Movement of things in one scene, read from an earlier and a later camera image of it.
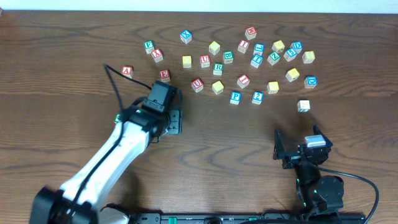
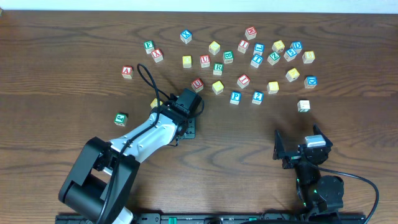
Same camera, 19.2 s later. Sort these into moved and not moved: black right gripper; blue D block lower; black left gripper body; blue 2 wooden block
Moved: black left gripper body
Not moved: blue D block lower; black right gripper; blue 2 wooden block
